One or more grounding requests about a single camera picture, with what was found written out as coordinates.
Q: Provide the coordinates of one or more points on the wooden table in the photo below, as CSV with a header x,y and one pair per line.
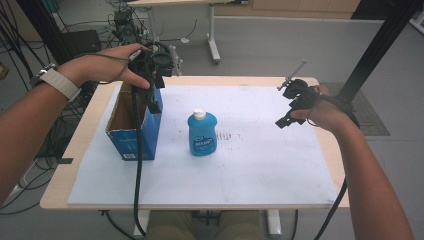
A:
x,y
233,80

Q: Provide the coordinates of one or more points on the person's left leg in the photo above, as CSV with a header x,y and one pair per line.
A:
x,y
173,226

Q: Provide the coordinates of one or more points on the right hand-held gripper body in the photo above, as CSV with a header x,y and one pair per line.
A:
x,y
301,95

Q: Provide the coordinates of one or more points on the black tape strip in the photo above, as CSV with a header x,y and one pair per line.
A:
x,y
65,161

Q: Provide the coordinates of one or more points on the blue cardboard box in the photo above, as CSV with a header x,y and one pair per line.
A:
x,y
151,133

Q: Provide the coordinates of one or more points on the person's left hand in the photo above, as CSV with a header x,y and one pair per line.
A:
x,y
100,68

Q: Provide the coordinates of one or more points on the white table leg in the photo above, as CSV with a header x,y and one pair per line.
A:
x,y
143,221
273,223

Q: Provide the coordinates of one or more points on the wooden cabinet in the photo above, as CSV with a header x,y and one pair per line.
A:
x,y
300,6

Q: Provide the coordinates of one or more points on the black box on floor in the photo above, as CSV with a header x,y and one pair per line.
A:
x,y
81,43

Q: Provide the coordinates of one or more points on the person's right leg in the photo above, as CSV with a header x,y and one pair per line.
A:
x,y
238,226

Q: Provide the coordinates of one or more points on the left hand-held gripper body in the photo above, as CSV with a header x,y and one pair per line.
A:
x,y
156,65

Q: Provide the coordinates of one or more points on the blue bottle with white cap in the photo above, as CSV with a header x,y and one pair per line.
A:
x,y
202,136

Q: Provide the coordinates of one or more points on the dark grey floor mat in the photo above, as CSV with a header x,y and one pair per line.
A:
x,y
370,116

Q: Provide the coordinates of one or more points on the wristwatch with beige band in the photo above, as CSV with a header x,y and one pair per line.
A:
x,y
61,83

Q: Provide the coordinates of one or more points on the black metal frame post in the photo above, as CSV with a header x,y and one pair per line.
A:
x,y
376,50

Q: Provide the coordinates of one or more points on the background desk with white legs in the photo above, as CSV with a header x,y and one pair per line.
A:
x,y
212,36

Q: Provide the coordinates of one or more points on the black metal stand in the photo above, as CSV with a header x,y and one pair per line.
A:
x,y
43,26

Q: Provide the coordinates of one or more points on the person's right hand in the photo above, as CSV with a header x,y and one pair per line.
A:
x,y
328,115

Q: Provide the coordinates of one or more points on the person's leg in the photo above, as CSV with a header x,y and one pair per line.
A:
x,y
173,226
238,226

